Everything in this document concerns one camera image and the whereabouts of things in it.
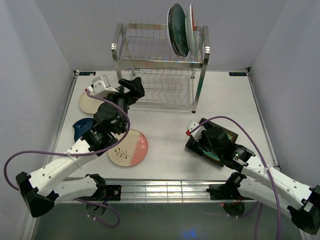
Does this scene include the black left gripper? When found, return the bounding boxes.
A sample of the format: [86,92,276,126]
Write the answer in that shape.
[100,76,145,133]

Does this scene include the green square plate dark rim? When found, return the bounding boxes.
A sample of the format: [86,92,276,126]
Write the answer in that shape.
[185,118,238,168]

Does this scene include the cream and pink plate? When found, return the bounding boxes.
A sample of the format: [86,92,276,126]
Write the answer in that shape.
[107,129,148,167]

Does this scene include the white plate green red rim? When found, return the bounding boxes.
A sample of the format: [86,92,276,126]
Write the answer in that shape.
[166,7,179,56]

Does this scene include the dark teal floral plate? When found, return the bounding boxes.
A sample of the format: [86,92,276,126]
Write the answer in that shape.
[171,3,189,57]

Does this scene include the red and teal floral plate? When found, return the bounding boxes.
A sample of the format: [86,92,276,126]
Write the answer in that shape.
[185,4,198,59]

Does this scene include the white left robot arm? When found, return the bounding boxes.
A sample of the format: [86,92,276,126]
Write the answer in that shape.
[15,75,145,218]

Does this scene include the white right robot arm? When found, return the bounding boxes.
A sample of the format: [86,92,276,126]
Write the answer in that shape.
[186,123,320,235]

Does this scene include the two-tier steel dish rack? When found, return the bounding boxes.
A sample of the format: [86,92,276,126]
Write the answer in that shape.
[111,23,211,113]

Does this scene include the dark blue leaf-shaped dish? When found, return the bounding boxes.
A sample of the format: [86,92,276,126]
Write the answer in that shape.
[72,117,96,142]

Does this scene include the cream round plate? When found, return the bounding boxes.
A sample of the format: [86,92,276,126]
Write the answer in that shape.
[78,92,103,115]

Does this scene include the left corner table label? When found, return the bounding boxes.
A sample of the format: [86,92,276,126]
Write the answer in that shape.
[79,71,96,76]

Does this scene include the corner table label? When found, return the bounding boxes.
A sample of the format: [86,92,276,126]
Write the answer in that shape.
[229,72,247,77]
[79,71,96,76]

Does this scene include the right corner table label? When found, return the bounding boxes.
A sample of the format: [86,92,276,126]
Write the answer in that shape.
[229,72,247,77]

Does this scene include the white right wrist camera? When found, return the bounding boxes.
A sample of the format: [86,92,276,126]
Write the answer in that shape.
[186,120,206,142]

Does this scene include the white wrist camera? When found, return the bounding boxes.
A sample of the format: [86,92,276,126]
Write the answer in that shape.
[85,75,119,98]
[186,120,206,142]

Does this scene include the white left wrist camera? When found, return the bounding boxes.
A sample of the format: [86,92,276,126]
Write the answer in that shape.
[85,75,119,98]

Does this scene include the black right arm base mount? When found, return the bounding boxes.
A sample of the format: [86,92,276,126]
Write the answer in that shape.
[206,184,242,200]

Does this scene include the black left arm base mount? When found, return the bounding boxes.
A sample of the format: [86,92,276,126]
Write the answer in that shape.
[101,185,122,202]

